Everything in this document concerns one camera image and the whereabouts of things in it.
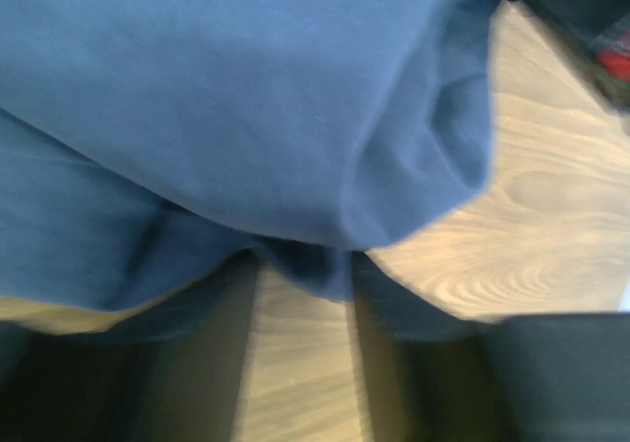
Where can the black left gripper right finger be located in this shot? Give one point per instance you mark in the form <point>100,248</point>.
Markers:
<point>431,376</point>

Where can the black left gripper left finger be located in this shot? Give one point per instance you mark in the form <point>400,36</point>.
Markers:
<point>170,373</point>

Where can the blue tank top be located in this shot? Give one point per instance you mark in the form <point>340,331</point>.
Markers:
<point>144,142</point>

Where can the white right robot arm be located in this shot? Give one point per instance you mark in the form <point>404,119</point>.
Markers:
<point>593,36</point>

